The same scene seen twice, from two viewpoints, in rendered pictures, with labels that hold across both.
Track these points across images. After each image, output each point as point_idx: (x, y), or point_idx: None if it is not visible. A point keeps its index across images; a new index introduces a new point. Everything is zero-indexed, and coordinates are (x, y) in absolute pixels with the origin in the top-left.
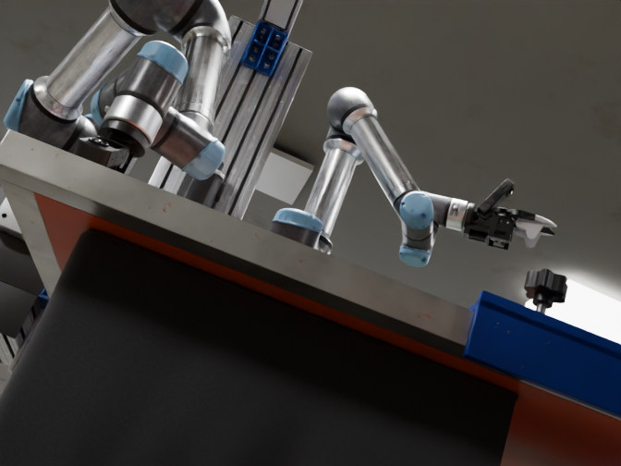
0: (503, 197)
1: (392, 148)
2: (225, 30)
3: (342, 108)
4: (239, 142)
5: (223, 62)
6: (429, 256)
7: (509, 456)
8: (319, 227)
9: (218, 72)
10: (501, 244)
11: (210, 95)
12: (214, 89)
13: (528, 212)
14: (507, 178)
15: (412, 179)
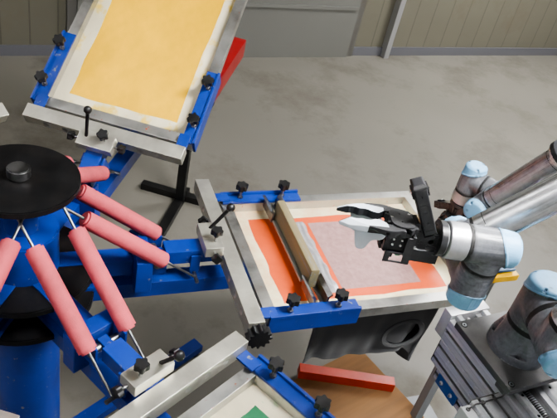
0: (414, 200)
1: (528, 187)
2: (555, 140)
3: None
4: None
5: (539, 161)
6: (447, 289)
7: (274, 265)
8: (526, 282)
9: (522, 167)
10: (389, 255)
11: (500, 180)
12: (506, 177)
13: (372, 203)
14: (421, 176)
15: (484, 210)
